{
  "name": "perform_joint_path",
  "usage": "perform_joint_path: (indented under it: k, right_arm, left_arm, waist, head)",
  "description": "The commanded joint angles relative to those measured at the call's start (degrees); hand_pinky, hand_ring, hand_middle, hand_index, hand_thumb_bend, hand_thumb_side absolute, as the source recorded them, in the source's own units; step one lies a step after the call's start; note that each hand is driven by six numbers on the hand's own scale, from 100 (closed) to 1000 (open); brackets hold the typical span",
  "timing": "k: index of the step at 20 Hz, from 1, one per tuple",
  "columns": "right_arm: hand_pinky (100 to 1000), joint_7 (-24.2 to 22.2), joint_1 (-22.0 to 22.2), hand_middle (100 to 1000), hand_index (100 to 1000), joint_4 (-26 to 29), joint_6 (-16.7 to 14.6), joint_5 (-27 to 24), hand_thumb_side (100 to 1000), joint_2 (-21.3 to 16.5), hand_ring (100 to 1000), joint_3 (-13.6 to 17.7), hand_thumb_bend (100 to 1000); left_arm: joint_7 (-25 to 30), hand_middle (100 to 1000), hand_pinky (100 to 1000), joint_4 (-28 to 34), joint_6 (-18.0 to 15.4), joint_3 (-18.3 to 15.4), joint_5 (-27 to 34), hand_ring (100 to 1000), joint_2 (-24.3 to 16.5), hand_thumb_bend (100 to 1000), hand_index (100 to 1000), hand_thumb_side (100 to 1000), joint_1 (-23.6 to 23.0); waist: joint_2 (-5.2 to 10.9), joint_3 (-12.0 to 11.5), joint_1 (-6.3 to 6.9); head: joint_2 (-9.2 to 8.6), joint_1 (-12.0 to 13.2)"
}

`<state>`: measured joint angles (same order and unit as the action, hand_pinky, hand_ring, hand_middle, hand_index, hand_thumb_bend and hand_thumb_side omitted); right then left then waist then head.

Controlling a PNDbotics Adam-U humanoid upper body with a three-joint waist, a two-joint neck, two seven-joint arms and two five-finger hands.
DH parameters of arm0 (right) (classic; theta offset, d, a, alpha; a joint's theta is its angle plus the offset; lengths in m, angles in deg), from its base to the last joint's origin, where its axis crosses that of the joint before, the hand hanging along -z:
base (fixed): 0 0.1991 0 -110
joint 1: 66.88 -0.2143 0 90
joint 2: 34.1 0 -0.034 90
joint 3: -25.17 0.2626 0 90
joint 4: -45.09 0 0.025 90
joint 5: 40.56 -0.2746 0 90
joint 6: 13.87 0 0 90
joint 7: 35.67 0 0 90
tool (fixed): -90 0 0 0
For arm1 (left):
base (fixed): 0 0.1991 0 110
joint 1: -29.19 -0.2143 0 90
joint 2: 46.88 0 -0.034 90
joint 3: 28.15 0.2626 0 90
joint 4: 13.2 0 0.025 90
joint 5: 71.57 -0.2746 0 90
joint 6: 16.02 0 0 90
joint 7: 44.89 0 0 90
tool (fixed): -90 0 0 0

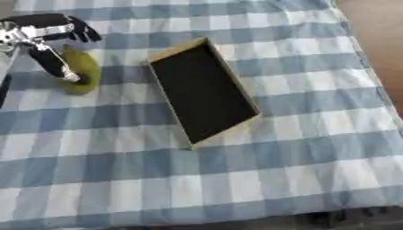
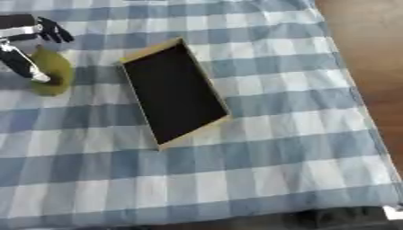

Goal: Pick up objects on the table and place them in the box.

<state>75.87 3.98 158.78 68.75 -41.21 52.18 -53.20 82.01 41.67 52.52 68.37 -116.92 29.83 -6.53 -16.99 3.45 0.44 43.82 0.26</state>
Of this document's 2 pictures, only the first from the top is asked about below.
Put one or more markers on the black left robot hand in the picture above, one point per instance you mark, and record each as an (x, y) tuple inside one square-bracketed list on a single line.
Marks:
[(50, 60)]

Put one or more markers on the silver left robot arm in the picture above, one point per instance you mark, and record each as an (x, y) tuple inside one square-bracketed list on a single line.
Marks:
[(4, 75)]

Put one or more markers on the tan cardboard box black inside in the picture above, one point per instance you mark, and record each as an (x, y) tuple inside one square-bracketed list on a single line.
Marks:
[(202, 92)]

